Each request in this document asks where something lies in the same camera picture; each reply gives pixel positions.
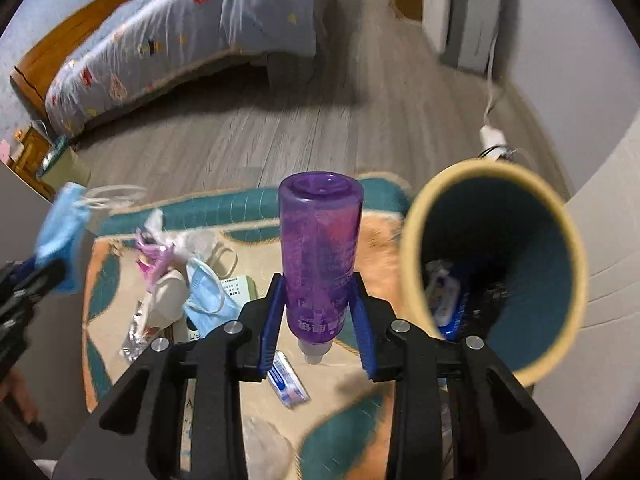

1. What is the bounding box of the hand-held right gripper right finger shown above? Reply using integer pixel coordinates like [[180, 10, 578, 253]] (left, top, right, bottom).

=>
[[349, 272, 583, 480]]

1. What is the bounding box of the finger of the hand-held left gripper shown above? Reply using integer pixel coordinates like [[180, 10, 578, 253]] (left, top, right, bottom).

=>
[[10, 259, 69, 308]]

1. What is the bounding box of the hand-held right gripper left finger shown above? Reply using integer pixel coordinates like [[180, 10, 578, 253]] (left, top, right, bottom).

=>
[[52, 274, 286, 480]]

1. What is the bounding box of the purple plastic bottle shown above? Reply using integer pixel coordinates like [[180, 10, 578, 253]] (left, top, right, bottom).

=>
[[278, 172, 364, 365]]

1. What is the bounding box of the beige bin with teal lining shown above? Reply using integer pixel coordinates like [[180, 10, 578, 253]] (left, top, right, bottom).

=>
[[398, 158, 587, 389]]

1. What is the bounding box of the person's left hand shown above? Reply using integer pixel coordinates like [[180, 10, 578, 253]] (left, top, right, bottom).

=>
[[0, 367, 42, 433]]

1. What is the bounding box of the green and white box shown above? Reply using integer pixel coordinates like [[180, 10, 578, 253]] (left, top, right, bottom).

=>
[[219, 275, 259, 312]]

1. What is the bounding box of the blue white red tube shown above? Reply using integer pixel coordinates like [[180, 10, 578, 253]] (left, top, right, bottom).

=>
[[266, 351, 311, 409]]

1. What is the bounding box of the blue white wipes pack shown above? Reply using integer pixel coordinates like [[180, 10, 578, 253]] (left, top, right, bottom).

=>
[[424, 260, 477, 341]]

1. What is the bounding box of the teal and orange rug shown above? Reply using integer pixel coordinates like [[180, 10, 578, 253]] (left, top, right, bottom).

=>
[[81, 172, 453, 480]]

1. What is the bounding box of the clear plastic bag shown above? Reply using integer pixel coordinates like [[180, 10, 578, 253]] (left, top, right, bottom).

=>
[[172, 229, 239, 277]]

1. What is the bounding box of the silver foil wrapper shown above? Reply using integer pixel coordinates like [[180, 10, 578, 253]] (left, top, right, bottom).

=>
[[119, 300, 152, 362]]

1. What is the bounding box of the pink wrapper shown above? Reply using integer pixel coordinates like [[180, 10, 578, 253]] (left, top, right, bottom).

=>
[[134, 230, 176, 288]]

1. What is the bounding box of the small beige container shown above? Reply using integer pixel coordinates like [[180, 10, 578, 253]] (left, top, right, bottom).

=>
[[37, 135, 92, 196]]

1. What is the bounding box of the wooden nightstand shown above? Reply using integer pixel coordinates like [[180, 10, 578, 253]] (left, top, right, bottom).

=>
[[0, 125, 57, 202]]

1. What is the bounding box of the white power strip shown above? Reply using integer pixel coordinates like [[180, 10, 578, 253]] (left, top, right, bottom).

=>
[[478, 125, 507, 162]]

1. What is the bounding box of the wooden bed headboard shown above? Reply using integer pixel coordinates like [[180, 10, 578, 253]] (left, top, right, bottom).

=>
[[10, 0, 146, 117]]

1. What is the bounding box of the white wardrobe door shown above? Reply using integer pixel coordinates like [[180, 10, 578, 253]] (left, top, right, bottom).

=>
[[532, 115, 640, 401]]

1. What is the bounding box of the blue printed blanket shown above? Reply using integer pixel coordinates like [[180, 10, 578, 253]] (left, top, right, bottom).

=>
[[44, 0, 321, 139]]

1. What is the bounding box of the grey cabinet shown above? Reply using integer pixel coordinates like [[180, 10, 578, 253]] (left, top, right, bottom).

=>
[[440, 0, 507, 72]]

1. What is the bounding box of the white power cable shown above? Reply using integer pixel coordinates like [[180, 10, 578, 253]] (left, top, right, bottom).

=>
[[482, 25, 503, 128]]

